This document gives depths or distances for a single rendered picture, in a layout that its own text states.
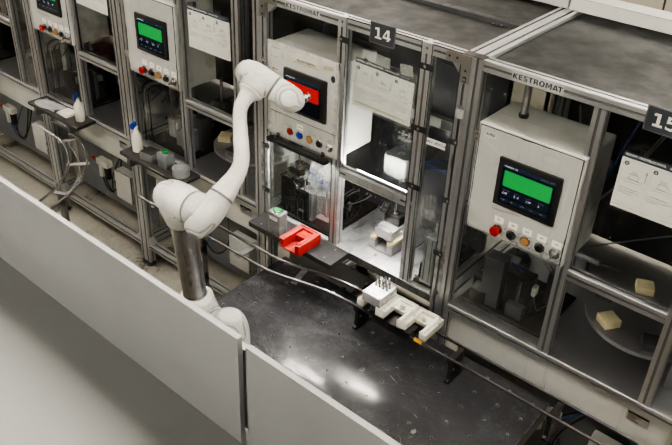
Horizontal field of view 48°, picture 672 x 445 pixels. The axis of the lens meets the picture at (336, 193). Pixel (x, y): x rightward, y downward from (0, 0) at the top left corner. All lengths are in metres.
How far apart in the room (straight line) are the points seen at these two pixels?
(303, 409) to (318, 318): 3.28
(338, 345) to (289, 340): 0.22
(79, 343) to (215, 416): 0.09
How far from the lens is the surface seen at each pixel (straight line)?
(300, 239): 3.62
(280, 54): 3.42
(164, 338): 0.34
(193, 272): 3.13
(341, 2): 3.38
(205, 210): 2.81
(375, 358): 3.38
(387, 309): 3.32
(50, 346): 0.39
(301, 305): 3.63
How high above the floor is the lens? 3.01
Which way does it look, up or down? 31 degrees down
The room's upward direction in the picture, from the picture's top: 3 degrees clockwise
